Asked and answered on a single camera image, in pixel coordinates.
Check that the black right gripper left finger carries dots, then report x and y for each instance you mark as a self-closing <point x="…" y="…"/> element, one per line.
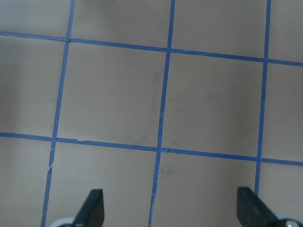
<point x="92" y="212"/>

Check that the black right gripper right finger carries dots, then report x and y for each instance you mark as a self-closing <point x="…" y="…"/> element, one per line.
<point x="252" y="212"/>

